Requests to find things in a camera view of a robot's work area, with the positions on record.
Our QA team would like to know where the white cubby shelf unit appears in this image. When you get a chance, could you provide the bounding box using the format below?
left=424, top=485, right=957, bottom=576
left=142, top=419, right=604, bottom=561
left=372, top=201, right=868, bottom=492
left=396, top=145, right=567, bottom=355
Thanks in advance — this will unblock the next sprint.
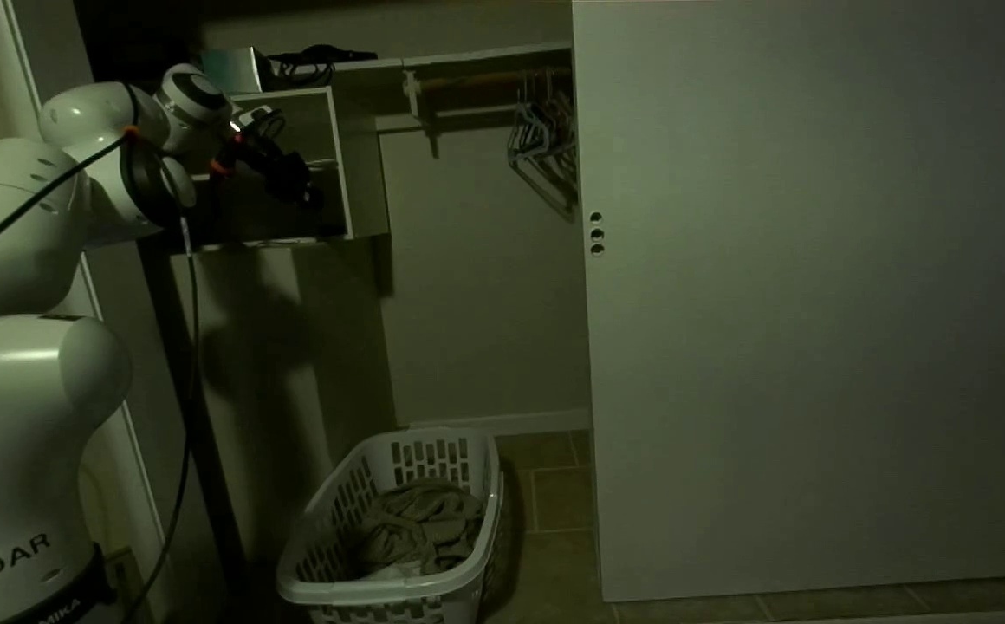
left=171, top=79, right=399, bottom=559

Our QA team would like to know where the white plastic hanger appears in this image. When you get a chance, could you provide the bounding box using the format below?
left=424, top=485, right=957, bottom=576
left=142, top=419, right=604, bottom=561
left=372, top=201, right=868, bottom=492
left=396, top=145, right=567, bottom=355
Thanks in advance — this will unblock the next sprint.
left=501, top=103, right=565, bottom=196
left=523, top=76, right=581, bottom=221

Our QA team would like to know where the black cloth bundle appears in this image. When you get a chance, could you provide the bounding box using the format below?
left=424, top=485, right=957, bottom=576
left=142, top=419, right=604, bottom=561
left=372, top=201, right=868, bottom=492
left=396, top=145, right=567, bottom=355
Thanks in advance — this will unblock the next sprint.
left=265, top=42, right=380, bottom=92

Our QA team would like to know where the white rod bracket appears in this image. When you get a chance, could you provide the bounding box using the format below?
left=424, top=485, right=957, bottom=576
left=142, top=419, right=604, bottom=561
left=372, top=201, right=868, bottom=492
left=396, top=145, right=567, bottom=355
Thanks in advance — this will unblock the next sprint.
left=399, top=66, right=448, bottom=163

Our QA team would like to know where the teal container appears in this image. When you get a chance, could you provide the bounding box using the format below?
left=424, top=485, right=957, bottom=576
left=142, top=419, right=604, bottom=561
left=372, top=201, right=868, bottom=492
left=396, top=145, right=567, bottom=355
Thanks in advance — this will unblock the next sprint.
left=201, top=47, right=260, bottom=99

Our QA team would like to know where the white plastic laundry basket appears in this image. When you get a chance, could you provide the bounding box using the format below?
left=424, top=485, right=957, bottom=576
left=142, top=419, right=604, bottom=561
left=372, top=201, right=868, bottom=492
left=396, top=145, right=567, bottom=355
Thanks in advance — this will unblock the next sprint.
left=275, top=422, right=510, bottom=624

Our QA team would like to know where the white sliding closet door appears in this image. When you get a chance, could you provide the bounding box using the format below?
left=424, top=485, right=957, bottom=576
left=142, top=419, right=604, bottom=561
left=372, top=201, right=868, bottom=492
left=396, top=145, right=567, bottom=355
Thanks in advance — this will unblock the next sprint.
left=567, top=0, right=1005, bottom=606

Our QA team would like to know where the white baseboard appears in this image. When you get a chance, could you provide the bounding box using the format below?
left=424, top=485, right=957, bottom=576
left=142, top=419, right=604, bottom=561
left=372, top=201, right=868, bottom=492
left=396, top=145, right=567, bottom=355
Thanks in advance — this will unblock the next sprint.
left=409, top=407, right=593, bottom=438

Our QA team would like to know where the wooden closet rod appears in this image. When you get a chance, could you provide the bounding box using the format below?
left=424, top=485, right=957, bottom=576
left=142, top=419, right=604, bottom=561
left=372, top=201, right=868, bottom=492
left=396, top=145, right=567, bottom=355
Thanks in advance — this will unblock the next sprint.
left=373, top=101, right=575, bottom=132

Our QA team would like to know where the white closet shelf board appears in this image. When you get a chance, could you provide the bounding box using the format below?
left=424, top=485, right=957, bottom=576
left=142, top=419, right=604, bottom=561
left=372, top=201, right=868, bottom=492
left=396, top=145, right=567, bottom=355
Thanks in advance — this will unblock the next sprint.
left=334, top=42, right=575, bottom=76

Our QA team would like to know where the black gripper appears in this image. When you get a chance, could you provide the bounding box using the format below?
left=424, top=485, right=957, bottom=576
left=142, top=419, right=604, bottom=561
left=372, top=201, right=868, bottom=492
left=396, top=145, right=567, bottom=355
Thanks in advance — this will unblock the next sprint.
left=223, top=103, right=322, bottom=196

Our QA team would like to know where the crumpled clothes pile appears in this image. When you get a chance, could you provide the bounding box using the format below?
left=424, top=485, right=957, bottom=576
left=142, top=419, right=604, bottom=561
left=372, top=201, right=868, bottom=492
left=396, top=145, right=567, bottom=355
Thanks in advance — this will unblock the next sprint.
left=344, top=480, right=490, bottom=584

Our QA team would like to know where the long black arm cable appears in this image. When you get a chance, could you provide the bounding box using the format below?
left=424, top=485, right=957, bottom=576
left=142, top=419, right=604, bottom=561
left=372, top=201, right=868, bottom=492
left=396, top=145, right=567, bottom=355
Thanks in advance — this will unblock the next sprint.
left=0, top=132, right=142, bottom=281

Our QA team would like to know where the black tripod pole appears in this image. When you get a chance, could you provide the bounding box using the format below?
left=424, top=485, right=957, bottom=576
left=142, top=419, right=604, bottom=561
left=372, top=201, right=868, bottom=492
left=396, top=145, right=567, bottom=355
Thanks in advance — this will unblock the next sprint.
left=136, top=235, right=255, bottom=624

